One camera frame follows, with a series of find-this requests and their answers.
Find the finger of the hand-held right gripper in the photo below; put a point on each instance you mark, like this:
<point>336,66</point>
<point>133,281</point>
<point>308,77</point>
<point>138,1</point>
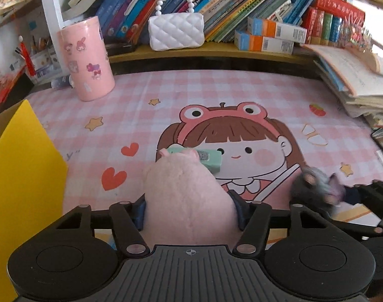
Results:
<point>374,195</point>
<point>358,226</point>

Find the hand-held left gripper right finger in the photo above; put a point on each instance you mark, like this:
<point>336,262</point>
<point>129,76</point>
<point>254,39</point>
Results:
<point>241,212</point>

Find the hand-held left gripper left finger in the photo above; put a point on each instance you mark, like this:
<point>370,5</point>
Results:
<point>140,215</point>

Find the large pink plush toy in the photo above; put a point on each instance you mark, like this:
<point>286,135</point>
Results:
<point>188,201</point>

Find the grey plush toy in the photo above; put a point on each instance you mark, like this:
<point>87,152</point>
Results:
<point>311,185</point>

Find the yellow cardboard box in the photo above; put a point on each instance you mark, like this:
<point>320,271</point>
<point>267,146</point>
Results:
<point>24,195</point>

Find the green rectangular case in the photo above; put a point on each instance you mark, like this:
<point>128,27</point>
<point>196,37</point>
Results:
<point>210,160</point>

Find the pink checked printed tablecloth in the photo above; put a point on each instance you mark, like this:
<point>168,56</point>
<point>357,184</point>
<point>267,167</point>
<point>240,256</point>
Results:
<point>178,107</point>

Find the stack of papers and workbooks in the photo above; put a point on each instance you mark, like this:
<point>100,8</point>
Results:
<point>352,78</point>

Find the pink glitter ornaments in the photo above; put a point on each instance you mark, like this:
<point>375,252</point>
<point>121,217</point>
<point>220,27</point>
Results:
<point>356,34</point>

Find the pink sticker cylinder container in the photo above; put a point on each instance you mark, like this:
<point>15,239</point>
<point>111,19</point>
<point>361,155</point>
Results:
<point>86,59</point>

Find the blue orange white carton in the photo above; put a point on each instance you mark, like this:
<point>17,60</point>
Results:
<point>263,43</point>
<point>276,29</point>

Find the row of upright dictionaries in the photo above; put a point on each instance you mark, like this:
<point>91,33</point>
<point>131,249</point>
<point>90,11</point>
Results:
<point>323,28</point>

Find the desk pen holders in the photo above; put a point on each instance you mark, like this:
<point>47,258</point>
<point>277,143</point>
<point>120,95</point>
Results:
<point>45,58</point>

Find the white quilted handbag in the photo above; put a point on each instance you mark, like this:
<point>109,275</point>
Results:
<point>177,33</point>

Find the red thick dictionary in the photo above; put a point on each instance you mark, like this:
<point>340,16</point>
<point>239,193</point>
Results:
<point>339,6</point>

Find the red tassel ornament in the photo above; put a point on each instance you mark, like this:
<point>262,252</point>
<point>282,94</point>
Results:
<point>26,56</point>

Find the row of colourful books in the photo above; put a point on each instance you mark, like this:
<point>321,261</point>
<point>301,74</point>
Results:
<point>229,3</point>

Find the white bookshelf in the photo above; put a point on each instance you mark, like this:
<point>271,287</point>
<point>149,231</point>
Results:
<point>49,12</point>

